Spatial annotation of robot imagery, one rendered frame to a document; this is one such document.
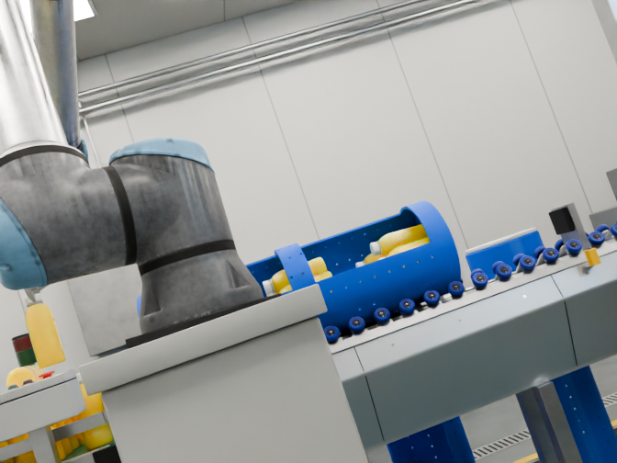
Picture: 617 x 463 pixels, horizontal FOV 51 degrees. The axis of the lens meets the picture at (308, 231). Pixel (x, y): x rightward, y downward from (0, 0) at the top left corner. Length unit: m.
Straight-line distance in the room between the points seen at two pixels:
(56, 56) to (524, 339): 1.39
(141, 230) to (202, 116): 4.44
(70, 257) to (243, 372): 0.28
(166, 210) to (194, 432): 0.31
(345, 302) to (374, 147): 3.73
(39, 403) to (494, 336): 1.16
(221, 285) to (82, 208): 0.22
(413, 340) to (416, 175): 3.73
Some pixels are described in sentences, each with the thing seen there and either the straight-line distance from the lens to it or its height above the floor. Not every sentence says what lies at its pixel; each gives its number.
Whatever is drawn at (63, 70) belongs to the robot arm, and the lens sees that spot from 1.53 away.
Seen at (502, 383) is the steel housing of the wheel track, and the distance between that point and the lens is 1.94.
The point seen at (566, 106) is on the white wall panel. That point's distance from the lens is 6.13.
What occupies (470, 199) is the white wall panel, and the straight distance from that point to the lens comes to 5.56.
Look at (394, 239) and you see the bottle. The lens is 1.89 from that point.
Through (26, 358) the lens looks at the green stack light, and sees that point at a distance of 2.29.
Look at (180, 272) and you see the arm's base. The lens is 0.93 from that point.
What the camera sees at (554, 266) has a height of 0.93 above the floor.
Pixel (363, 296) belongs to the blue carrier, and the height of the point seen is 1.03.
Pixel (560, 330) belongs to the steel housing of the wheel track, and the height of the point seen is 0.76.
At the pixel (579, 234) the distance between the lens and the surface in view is 2.09.
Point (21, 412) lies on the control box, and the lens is 1.60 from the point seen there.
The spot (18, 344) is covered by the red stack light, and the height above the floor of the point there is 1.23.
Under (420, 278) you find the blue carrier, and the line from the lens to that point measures 1.81.
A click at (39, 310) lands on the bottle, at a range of 1.77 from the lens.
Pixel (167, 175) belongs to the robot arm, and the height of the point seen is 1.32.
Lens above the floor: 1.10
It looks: 5 degrees up
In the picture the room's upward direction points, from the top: 19 degrees counter-clockwise
